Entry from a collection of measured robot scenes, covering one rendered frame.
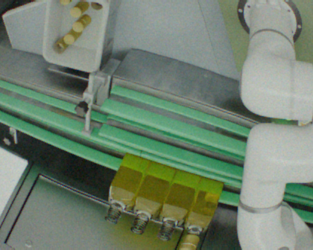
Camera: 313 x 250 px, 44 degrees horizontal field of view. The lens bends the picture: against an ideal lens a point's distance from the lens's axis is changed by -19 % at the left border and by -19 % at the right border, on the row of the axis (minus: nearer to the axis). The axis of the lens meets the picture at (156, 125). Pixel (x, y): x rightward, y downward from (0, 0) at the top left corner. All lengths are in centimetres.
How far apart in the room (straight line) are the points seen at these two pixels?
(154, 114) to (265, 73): 40
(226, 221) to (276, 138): 56
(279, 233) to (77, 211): 56
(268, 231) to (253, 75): 26
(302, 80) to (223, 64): 48
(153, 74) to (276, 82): 47
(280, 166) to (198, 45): 49
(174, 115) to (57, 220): 39
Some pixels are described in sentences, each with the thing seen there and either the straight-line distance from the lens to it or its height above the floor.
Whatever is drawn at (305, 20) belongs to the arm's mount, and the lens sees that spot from 89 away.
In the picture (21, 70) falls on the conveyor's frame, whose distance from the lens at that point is 119.
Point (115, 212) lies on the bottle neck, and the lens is 93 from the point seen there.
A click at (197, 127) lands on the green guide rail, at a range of 95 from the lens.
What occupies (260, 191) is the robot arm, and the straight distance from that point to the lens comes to 68.
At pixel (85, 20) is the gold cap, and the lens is 106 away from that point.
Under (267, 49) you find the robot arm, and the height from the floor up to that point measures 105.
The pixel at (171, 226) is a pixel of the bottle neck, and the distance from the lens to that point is 92.
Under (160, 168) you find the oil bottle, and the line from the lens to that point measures 100.
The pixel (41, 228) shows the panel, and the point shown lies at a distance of 106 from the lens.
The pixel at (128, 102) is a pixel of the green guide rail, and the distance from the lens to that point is 97.
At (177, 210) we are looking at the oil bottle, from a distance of 93.
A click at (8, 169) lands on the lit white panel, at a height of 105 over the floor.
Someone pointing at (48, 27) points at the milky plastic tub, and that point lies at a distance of 106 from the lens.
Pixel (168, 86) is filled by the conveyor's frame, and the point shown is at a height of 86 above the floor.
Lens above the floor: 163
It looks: 46 degrees down
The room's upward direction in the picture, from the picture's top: 156 degrees counter-clockwise
